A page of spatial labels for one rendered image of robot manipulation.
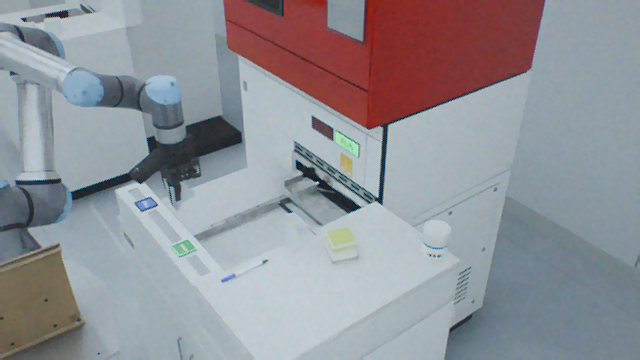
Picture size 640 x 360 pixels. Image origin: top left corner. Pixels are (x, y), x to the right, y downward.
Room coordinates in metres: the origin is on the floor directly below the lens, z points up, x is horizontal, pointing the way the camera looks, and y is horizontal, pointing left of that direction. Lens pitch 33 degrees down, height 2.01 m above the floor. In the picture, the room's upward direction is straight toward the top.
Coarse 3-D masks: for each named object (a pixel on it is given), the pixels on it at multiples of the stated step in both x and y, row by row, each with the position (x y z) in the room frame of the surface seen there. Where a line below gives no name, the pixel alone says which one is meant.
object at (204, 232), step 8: (272, 200) 1.64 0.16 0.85; (288, 200) 1.67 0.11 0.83; (256, 208) 1.59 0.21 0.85; (264, 208) 1.61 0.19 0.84; (272, 208) 1.63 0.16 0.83; (232, 216) 1.55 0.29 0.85; (240, 216) 1.55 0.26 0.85; (248, 216) 1.57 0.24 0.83; (256, 216) 1.59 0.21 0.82; (216, 224) 1.51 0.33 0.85; (224, 224) 1.51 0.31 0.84; (232, 224) 1.53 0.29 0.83; (192, 232) 1.46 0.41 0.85; (200, 232) 1.46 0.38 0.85; (208, 232) 1.48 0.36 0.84; (216, 232) 1.50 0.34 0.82
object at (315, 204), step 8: (288, 192) 1.65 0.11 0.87; (296, 200) 1.62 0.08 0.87; (304, 200) 1.60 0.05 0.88; (312, 200) 1.60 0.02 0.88; (320, 200) 1.60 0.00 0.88; (328, 200) 1.60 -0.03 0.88; (304, 208) 1.58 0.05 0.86; (312, 208) 1.55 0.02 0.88; (320, 208) 1.55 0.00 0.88; (328, 208) 1.55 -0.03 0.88; (336, 208) 1.55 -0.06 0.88; (312, 216) 1.54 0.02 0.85; (320, 216) 1.51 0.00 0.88; (328, 216) 1.51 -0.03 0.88; (336, 216) 1.51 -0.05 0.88
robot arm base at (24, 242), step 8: (8, 224) 1.15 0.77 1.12; (16, 224) 1.16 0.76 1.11; (24, 224) 1.19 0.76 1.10; (0, 232) 1.13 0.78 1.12; (8, 232) 1.13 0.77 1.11; (16, 232) 1.14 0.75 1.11; (24, 232) 1.16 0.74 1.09; (0, 240) 1.11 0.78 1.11; (8, 240) 1.11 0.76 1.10; (16, 240) 1.12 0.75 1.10; (24, 240) 1.14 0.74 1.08; (32, 240) 1.15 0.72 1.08; (0, 248) 1.09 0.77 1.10; (8, 248) 1.09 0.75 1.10; (16, 248) 1.10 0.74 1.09; (24, 248) 1.10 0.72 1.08; (32, 248) 1.12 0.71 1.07; (40, 248) 1.14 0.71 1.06; (0, 256) 1.07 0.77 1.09; (8, 256) 1.07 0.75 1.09; (16, 256) 1.08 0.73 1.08
